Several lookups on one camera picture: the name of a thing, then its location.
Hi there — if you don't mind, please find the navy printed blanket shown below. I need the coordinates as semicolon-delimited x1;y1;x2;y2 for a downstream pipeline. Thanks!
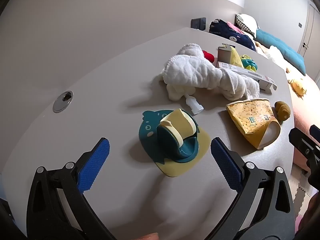
209;19;257;52

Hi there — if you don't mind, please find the teal cushion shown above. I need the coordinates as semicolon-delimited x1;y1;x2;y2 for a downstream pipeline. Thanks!
255;29;307;75

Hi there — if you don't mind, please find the grey carton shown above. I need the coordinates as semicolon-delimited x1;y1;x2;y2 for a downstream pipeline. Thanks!
217;44;237;63

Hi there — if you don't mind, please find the checkered pillow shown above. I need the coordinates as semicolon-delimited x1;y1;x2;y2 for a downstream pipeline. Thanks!
235;14;258;39

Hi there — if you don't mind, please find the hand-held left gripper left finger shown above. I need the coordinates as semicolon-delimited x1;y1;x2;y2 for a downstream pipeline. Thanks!
26;137;110;240

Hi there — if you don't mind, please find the long white box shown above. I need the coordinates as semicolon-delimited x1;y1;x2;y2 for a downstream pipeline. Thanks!
216;61;277;92

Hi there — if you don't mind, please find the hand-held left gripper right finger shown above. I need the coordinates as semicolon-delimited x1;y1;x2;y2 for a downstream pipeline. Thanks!
211;137;295;240

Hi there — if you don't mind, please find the black wall socket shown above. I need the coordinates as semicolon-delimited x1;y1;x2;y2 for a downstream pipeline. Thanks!
191;17;206;31

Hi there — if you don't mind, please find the bed with pink sheet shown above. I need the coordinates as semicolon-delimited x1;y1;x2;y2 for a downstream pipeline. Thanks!
255;40;320;173

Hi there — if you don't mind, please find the white towel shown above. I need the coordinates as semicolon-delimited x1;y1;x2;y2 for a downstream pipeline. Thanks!
160;44;260;102

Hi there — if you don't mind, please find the yellow packet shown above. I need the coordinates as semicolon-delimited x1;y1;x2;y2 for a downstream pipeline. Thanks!
230;46;244;68

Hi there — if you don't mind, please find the white plush blanket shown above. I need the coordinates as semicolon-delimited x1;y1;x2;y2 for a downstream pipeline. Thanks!
267;45;288;68

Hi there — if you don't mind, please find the foam floor mat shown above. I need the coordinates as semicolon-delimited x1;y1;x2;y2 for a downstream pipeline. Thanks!
291;165;313;220

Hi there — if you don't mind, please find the yellow snack bag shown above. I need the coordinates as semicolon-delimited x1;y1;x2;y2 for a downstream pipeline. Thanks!
226;97;281;150

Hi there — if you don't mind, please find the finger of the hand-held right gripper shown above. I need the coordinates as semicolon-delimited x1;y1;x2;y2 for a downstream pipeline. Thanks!
309;124;320;144
289;127;320;165

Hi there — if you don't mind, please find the teal dinosaur holder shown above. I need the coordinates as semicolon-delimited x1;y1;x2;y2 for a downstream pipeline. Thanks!
139;108;211;177

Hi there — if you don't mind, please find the red heart toy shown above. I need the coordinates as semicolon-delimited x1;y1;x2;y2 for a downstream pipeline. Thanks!
202;50;215;63

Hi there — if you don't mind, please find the person's left hand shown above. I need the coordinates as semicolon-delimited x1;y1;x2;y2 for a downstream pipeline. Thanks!
140;232;160;240

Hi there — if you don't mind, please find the brown plush toy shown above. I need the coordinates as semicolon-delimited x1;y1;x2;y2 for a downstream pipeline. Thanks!
274;101;292;122

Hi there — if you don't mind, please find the green and blue frog toy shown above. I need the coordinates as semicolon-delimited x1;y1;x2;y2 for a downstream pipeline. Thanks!
240;54;258;72

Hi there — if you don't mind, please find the small white plastic bottle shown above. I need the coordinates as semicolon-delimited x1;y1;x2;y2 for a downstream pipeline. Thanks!
185;95;204;115

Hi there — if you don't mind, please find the silver desk grommet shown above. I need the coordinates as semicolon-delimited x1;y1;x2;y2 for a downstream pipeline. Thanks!
53;91;74;113

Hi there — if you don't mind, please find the beige door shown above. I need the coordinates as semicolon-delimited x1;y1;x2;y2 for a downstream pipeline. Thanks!
299;1;320;58

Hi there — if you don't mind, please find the pink cloth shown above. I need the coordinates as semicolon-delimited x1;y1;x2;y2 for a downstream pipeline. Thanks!
226;21;244;34

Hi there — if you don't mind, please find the yellow plush toy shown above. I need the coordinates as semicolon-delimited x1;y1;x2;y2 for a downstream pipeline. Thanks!
287;77;307;96

